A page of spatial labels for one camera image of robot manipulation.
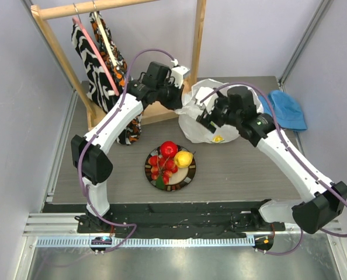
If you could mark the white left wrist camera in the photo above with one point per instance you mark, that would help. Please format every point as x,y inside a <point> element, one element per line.
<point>179,73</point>

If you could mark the cream hanger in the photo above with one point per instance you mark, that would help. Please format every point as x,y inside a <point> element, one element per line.
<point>105,40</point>

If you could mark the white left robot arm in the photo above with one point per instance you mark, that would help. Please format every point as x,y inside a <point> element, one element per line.
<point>159,83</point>

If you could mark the orange black patterned garment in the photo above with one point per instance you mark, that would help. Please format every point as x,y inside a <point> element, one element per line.
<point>132,132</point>

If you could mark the left aluminium frame post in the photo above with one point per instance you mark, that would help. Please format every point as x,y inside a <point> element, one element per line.
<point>52,42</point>

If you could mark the pink hanger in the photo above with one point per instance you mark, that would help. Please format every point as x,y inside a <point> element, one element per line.
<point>96,52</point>

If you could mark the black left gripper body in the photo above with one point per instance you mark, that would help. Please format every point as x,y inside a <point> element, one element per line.
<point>172,94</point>

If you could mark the blue bucket hat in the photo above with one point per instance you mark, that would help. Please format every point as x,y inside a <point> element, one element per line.
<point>288,111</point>

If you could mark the wooden clothes rack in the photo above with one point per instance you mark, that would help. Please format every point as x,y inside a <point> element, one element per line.
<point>156,111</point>

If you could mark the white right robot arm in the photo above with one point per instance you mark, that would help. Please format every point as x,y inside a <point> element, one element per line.
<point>238,106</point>

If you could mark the aluminium corner frame post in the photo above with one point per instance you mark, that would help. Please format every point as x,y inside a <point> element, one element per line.
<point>314,23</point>

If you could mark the black white zebra garment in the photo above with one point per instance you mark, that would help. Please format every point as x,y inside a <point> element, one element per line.
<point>100,88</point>

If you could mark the perforated metal rail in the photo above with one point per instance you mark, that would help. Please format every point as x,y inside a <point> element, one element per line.
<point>103,241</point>

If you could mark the fake red cherry bunch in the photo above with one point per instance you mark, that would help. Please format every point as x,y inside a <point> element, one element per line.
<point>159,170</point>

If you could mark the fake yellow lemon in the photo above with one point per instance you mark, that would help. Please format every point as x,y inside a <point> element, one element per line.
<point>183,159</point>

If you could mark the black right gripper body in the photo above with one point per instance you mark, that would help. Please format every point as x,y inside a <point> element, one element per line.
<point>210,115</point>

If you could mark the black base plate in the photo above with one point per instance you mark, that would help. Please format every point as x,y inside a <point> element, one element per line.
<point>178,220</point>

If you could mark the white plastic bag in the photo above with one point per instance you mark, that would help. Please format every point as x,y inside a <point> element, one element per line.
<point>194,131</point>

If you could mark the fake red apple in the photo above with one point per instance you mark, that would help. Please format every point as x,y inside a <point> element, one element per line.
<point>168,149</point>

